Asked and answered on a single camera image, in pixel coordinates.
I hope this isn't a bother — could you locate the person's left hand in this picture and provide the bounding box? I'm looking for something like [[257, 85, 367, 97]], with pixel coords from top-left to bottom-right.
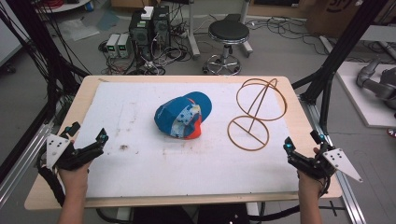
[[58, 139, 92, 192]]

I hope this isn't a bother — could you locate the white table mat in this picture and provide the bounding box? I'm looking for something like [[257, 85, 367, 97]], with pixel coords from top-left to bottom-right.
[[74, 81, 301, 199]]

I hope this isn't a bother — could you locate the cardboard box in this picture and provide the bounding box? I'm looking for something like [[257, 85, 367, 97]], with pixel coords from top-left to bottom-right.
[[305, 0, 390, 39]]

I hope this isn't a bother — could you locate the white platform board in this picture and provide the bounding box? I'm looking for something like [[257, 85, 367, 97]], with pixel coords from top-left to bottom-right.
[[335, 61, 396, 129]]

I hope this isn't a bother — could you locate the tangle of floor cables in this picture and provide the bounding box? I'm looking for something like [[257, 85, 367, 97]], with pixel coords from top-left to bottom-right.
[[97, 6, 325, 77]]

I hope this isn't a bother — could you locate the black sleeved cable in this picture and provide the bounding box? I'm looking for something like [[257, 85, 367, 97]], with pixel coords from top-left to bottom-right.
[[35, 150, 67, 208], [247, 175, 332, 223]]

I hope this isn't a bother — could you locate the white box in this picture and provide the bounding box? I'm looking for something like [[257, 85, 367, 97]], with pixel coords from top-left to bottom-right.
[[140, 6, 155, 21]]

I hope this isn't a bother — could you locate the white desk leg frame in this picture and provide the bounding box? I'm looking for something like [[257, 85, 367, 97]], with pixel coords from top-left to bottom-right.
[[186, 0, 254, 61]]

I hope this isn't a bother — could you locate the grey power supply unit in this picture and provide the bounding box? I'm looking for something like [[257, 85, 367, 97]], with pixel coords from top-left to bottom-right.
[[117, 33, 133, 59], [105, 33, 121, 59]]

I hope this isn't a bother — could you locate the black round stool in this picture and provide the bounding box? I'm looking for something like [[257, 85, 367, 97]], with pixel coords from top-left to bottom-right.
[[202, 19, 254, 77]]

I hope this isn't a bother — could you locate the black computer tower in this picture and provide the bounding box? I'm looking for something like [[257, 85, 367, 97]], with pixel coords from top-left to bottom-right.
[[128, 11, 154, 63], [151, 5, 172, 49]]

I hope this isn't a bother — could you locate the person's dark clothed lap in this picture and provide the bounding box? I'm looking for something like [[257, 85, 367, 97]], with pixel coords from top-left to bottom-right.
[[133, 203, 250, 224]]

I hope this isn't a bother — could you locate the blue and orange cap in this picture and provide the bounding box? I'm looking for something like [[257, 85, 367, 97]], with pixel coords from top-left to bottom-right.
[[153, 91, 213, 141]]

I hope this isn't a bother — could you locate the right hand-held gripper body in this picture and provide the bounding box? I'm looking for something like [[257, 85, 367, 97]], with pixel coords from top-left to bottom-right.
[[287, 144, 364, 184]]

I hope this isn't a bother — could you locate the aluminium rail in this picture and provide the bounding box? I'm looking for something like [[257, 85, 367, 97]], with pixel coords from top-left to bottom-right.
[[299, 93, 368, 224], [0, 121, 56, 208]]

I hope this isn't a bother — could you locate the brown wire hat stand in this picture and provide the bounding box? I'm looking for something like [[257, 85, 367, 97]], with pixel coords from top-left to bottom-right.
[[226, 77, 289, 152]]

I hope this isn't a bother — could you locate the person's right hand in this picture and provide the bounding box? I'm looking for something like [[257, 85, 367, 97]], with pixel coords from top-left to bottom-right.
[[297, 147, 328, 200]]

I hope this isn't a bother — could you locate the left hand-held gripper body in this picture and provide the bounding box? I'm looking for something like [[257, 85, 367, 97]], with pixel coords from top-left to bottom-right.
[[46, 133, 105, 171]]

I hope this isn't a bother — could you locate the black metal frame stand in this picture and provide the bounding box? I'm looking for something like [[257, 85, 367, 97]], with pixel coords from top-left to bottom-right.
[[290, 0, 390, 135], [0, 0, 92, 185]]

